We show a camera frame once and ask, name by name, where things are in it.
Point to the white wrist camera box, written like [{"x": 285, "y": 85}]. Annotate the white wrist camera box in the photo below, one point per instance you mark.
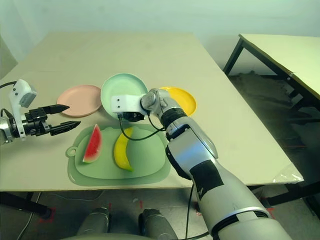
[
  {"x": 21, "y": 92},
  {"x": 125, "y": 102}
]

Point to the green silicone cutting mat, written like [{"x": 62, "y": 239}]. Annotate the green silicone cutting mat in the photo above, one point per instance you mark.
[{"x": 105, "y": 166}]

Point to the yellow plate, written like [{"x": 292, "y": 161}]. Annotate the yellow plate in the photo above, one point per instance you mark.
[{"x": 183, "y": 100}]

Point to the grey robot torso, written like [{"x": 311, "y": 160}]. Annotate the grey robot torso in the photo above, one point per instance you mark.
[{"x": 105, "y": 237}]

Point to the grey robot right leg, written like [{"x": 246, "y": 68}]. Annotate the grey robot right leg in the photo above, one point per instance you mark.
[{"x": 156, "y": 223}]

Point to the grey robot leg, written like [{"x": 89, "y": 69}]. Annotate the grey robot leg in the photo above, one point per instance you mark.
[
  {"x": 96, "y": 221},
  {"x": 156, "y": 223}
]

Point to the clear plastic tape piece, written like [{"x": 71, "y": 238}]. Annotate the clear plastic tape piece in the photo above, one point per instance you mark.
[{"x": 287, "y": 175}]

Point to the side table with black frame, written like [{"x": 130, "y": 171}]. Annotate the side table with black frame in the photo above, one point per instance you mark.
[{"x": 287, "y": 50}]

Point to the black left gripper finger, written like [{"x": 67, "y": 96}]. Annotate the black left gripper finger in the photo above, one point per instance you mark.
[
  {"x": 65, "y": 127},
  {"x": 56, "y": 109}
]

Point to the white paper scrap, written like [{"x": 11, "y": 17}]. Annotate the white paper scrap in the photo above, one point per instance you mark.
[{"x": 135, "y": 200}]

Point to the grey robot left leg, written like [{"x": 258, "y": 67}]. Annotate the grey robot left leg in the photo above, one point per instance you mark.
[{"x": 96, "y": 221}]

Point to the mint green plate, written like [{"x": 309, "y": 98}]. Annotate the mint green plate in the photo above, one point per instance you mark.
[{"x": 122, "y": 86}]

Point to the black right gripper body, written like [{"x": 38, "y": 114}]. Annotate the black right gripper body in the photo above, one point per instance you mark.
[{"x": 131, "y": 116}]

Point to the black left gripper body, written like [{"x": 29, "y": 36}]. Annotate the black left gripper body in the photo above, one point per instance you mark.
[{"x": 35, "y": 123}]

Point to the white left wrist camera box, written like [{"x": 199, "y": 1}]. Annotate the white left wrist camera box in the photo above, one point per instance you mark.
[{"x": 21, "y": 92}]

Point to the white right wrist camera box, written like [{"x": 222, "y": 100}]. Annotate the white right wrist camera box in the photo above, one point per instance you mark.
[{"x": 125, "y": 102}]

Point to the red watermelon slice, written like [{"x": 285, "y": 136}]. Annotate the red watermelon slice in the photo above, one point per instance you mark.
[{"x": 93, "y": 147}]

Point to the yellow banana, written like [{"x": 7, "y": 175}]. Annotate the yellow banana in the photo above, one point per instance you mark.
[{"x": 121, "y": 152}]

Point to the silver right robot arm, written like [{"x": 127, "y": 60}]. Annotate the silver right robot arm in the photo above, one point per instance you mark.
[{"x": 200, "y": 155}]

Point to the pink plate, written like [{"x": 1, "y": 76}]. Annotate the pink plate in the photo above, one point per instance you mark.
[{"x": 77, "y": 100}]

